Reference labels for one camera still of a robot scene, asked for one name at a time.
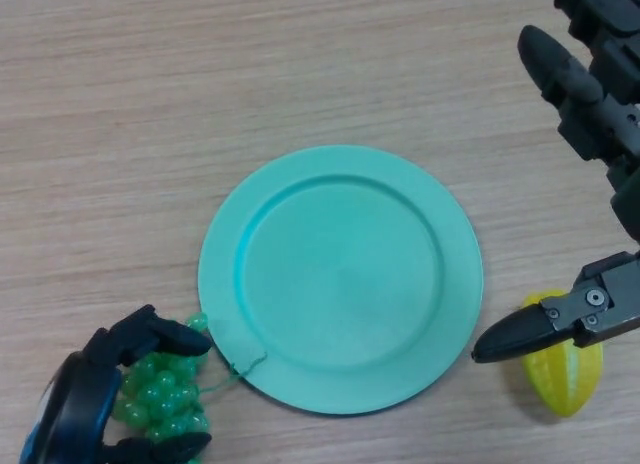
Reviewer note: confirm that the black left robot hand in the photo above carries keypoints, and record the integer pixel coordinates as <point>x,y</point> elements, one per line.
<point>75,404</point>

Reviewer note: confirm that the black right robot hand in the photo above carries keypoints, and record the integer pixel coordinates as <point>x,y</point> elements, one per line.
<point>600,104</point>

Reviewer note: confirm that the green grape bunch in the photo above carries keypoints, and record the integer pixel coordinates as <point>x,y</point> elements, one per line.
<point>160,394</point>

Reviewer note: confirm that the green round plate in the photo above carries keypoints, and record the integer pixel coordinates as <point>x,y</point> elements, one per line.
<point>342,279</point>

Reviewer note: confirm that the yellow starfruit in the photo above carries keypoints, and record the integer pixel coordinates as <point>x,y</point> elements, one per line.
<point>565,384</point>

